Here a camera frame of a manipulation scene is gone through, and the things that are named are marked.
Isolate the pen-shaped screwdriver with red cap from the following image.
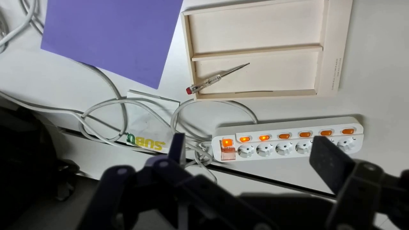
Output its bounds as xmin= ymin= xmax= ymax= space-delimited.
xmin=186 ymin=63 xmax=250 ymax=95

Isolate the wooden tray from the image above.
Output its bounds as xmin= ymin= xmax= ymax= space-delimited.
xmin=181 ymin=0 xmax=354 ymax=101

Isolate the blue mat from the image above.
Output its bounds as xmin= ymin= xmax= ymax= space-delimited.
xmin=41 ymin=0 xmax=184 ymax=89

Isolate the white cable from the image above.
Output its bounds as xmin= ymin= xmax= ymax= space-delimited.
xmin=170 ymin=99 xmax=259 ymax=142
xmin=0 ymin=0 xmax=218 ymax=182

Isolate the white paper napkin packet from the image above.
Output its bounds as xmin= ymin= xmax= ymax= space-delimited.
xmin=124 ymin=90 xmax=181 ymax=154

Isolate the white power strip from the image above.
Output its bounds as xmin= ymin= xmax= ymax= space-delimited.
xmin=211 ymin=116 xmax=364 ymax=162

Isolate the black office chair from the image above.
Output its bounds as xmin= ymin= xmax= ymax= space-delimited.
xmin=0 ymin=105 xmax=80 ymax=230

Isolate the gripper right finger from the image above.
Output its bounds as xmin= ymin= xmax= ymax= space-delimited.
xmin=309 ymin=136 xmax=409 ymax=230

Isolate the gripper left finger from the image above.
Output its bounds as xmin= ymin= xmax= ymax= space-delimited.
xmin=78 ymin=133 xmax=272 ymax=230

